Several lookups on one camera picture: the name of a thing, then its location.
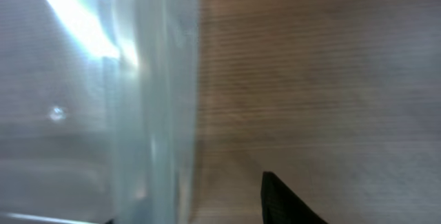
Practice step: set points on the clear plastic container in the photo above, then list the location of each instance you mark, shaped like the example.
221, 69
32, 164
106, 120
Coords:
98, 110

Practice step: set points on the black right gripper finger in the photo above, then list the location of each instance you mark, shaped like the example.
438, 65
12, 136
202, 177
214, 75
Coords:
280, 205

